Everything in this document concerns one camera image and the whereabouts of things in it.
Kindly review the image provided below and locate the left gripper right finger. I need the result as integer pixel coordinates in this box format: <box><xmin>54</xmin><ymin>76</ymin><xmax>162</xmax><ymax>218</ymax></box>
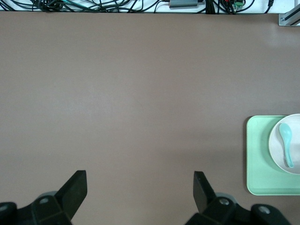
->
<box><xmin>185</xmin><ymin>171</ymin><xmax>253</xmax><ymax>225</ymax></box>

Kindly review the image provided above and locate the black cable bundle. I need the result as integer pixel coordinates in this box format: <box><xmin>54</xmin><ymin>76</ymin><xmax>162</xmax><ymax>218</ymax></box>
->
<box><xmin>0</xmin><ymin>0</ymin><xmax>275</xmax><ymax>15</ymax></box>

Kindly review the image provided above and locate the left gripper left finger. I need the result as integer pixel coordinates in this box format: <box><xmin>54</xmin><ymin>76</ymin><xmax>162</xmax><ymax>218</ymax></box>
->
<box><xmin>30</xmin><ymin>170</ymin><xmax>88</xmax><ymax>225</ymax></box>

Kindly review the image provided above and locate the aluminium camera post bracket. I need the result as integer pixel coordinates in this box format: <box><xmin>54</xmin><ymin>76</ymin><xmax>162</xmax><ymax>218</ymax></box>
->
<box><xmin>278</xmin><ymin>4</ymin><xmax>300</xmax><ymax>27</ymax></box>

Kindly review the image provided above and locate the beige round plate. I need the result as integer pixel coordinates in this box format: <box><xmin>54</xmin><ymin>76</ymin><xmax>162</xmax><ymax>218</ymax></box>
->
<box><xmin>268</xmin><ymin>113</ymin><xmax>300</xmax><ymax>175</ymax></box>

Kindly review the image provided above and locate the teal plastic spoon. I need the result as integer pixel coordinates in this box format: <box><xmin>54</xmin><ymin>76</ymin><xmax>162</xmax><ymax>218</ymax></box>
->
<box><xmin>278</xmin><ymin>123</ymin><xmax>295</xmax><ymax>168</ymax></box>

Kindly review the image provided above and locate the grey hub box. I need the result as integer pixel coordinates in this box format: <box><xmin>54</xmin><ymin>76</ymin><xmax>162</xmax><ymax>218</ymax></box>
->
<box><xmin>168</xmin><ymin>0</ymin><xmax>200</xmax><ymax>10</ymax></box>

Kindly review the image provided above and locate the light green rectangular tray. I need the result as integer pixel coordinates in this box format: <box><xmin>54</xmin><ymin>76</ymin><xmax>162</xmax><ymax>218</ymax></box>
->
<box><xmin>246</xmin><ymin>114</ymin><xmax>300</xmax><ymax>196</ymax></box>

